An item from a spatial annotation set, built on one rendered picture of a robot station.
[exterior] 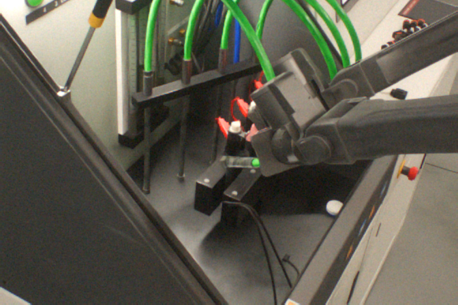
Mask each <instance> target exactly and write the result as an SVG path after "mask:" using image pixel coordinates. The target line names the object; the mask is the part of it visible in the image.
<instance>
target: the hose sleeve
mask: <svg viewBox="0 0 458 305"><path fill-rule="evenodd" d="M254 159H257V158H253V157H228V158H227V159H226V165H227V167H235V168H238V167H239V168H248V169H256V168H257V167H254V166H253V164H252V161H253V160H254Z"/></svg>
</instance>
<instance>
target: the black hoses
mask: <svg viewBox="0 0 458 305"><path fill-rule="evenodd" d="M219 2H221V0H217V1H216V2H215V5H214V8H213V11H212V13H211V7H212V4H213V0H209V2H208V4H206V2H205V1H204V3H203V4H202V7H201V8H200V12H199V15H198V16H197V19H196V24H195V27H194V34H193V40H192V53H191V58H192V61H193V62H194V66H195V68H196V70H198V73H199V74H201V73H203V72H204V71H205V57H204V55H203V54H202V51H203V50H204V48H205V47H206V45H207V44H208V42H209V40H210V39H211V37H212V36H213V34H214V32H215V22H214V16H215V13H216V11H217V8H218V5H219ZM203 6H204V9H205V11H206V12H205V14H204V18H203V21H202V24H201V26H200V30H199V32H198V27H199V25H200V19H201V16H202V9H203ZM208 16H209V19H208V22H207V18H208ZM206 22H207V24H206ZM205 25H206V26H205ZM210 26H211V32H210V33H209V34H208V35H207V37H206V39H205V41H204V43H203V40H204V38H205V36H206V34H207V31H208V29H209V28H210ZM204 27H205V28H204ZM197 32H198V35H197V36H196V33H197ZM195 36H196V38H195ZM194 39H195V40H194ZM202 43H203V45H202ZM201 45H202V46H201ZM200 47H201V48H200ZM180 55H181V56H184V49H182V50H181V53H180ZM199 56H200V57H201V59H202V69H201V68H200V66H199V64H198V61H197V60H196V59H197V58H198V57H199ZM175 60H180V62H181V64H180V65H178V64H177V62H176V61H173V58H171V59H170V60H169V65H172V64H173V65H174V66H175V67H176V68H177V70H176V71H174V70H173V69H172V68H171V66H169V65H168V63H167V62H165V69H168V70H169V71H170V73H171V74H172V75H173V76H177V75H179V73H180V71H182V62H183V58H182V57H180V56H179V54H176V56H175Z"/></svg>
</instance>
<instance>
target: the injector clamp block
mask: <svg viewBox="0 0 458 305"><path fill-rule="evenodd" d="M223 156H226V151H224V152H223V153H222V154H221V155H220V156H218V158H217V159H216V160H215V161H214V162H213V163H212V164H211V165H210V167H209V168H208V169H207V170H206V171H205V172H204V173H203V174H202V175H201V177H200V178H199V179H198V180H197V181H196V188H195V198H194V210H197V211H200V212H201V213H203V214H205V215H207V216H211V215H212V213H213V211H214V210H215V209H216V207H218V206H219V204H220V203H222V214H221V222H223V223H224V224H226V225H228V226H230V227H233V228H235V229H236V228H237V227H238V226H239V225H240V222H241V221H243V219H244V218H245V217H246V216H247V215H248V213H249V211H248V209H246V208H243V207H240V206H228V204H223V202H237V203H242V204H247V205H249V206H251V207H252V208H253V209H255V210H256V212H257V213H258V215H259V216H261V214H262V213H263V211H264V210H265V208H267V207H268V205H269V204H270V203H271V202H272V199H273V198H274V197H275V196H276V194H277V193H279V187H280V182H281V175H282V172H281V173H278V174H273V175H271V176H263V175H262V172H261V170H260V168H259V167H258V168H256V169H248V168H245V169H244V170H243V171H242V168H239V167H238V168H236V170H235V174H234V182H233V183H231V184H230V186H229V187H228V188H227V189H226V191H225V192H224V185H225V177H226V167H222V165H221V163H220V162H219V160H221V158H222V157H223Z"/></svg>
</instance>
